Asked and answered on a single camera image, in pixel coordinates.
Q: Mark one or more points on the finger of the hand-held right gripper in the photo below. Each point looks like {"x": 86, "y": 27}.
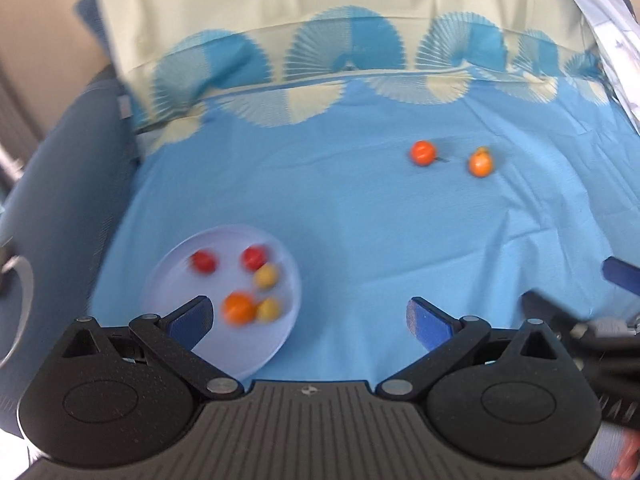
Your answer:
{"x": 555, "y": 314}
{"x": 622, "y": 272}

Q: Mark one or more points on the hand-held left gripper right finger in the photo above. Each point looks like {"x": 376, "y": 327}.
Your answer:
{"x": 429, "y": 325}

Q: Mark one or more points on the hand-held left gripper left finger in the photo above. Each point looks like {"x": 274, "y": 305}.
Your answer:
{"x": 192, "y": 320}

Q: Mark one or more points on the orange cherry tomato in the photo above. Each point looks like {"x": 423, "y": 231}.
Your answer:
{"x": 481, "y": 163}
{"x": 239, "y": 308}
{"x": 423, "y": 152}

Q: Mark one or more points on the red cherry tomato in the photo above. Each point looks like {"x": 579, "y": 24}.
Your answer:
{"x": 204, "y": 261}
{"x": 254, "y": 257}

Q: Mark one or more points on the yellow-brown longan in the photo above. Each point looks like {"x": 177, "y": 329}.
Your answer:
{"x": 266, "y": 276}
{"x": 269, "y": 309}

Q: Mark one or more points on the light blue plate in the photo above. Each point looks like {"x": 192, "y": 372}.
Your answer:
{"x": 225, "y": 240}

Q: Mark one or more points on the person's right hand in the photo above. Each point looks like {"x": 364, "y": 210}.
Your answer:
{"x": 630, "y": 462}

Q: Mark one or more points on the blue fan-print bedsheet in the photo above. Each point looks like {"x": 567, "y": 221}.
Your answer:
{"x": 350, "y": 210}

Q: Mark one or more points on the white patterned cloth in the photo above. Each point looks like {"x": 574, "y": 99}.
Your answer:
{"x": 610, "y": 35}

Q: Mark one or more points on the grey-brown curtain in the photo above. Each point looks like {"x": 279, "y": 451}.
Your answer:
{"x": 20, "y": 110}

